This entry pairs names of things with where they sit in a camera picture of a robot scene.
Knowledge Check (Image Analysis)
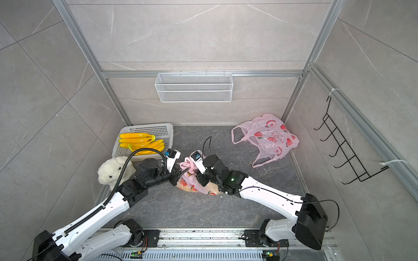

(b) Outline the pink plastic bag front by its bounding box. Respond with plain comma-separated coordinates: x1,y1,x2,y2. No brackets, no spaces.
176,157,222,196

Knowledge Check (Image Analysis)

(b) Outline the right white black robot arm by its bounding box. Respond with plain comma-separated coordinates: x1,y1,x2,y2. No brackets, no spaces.
190,150,333,250

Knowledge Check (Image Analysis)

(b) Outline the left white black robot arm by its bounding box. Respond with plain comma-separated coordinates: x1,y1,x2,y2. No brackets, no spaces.
31,149,183,261

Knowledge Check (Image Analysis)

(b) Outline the orange yellow banana bunch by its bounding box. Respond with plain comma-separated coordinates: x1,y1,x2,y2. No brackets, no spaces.
114,133,165,156

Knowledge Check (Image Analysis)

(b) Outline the pink strawberry plastic bag rear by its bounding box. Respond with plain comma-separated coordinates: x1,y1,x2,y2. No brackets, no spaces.
231,113,300,168

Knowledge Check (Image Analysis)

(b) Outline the white plush toy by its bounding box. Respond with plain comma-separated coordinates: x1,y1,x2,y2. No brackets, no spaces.
98,157,136,190

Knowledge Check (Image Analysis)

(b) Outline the white plastic basket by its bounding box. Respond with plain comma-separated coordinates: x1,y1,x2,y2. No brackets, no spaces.
112,123,174,158

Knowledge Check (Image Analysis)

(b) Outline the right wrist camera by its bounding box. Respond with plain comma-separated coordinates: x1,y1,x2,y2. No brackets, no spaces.
190,150,206,175

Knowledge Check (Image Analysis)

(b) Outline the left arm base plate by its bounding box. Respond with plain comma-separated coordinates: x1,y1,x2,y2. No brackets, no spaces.
123,229,161,248

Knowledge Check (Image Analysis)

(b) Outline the aluminium mounting rail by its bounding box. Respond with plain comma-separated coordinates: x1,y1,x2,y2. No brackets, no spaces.
95,228,342,261

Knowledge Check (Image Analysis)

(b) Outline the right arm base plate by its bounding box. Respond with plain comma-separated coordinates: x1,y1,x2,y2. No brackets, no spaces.
240,229,290,248

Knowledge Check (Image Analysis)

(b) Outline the white wire mesh shelf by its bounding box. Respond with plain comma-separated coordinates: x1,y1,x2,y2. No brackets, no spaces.
155,72,234,103

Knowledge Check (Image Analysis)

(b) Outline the black wire hook rack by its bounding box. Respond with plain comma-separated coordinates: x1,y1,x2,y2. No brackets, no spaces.
313,96,389,185

